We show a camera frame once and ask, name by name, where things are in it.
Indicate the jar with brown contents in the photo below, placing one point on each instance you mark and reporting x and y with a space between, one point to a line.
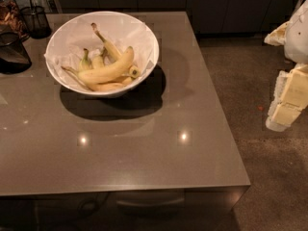
11 19

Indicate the dark round container left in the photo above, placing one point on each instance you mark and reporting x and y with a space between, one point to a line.
13 55

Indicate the yellow banana at bowl bottom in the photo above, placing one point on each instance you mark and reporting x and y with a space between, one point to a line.
116 84

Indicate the small yellow middle banana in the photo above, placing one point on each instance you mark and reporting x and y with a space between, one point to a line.
98 59

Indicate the small yellow-green banana left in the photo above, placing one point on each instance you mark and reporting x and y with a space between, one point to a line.
85 63

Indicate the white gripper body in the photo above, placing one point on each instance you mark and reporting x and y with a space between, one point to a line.
297 38

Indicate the white bowl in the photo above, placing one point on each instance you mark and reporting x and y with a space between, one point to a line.
64 32

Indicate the long yellow front banana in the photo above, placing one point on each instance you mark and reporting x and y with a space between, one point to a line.
110 72

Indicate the black mesh pen cup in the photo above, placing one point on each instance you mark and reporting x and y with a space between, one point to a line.
36 21

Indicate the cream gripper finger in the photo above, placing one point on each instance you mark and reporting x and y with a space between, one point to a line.
290 98
277 36

